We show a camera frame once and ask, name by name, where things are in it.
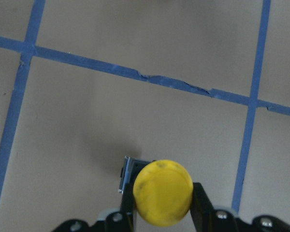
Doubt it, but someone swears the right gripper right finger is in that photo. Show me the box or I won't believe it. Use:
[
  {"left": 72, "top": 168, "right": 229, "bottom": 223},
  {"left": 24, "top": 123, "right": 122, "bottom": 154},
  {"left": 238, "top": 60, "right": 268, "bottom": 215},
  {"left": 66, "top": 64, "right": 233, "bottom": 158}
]
[{"left": 189, "top": 182, "right": 214, "bottom": 232}]

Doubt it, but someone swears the yellow push button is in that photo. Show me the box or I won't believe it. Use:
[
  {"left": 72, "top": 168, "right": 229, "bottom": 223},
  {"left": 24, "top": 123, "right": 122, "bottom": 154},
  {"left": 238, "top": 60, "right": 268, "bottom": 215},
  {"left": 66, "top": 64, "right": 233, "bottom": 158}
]
[{"left": 117, "top": 156, "right": 194, "bottom": 227}]

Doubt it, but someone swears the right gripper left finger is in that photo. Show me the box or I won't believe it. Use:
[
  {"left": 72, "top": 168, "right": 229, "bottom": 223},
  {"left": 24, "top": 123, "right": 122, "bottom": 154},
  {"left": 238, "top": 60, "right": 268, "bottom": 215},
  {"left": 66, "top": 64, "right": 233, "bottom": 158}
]
[{"left": 120, "top": 183, "right": 136, "bottom": 232}]

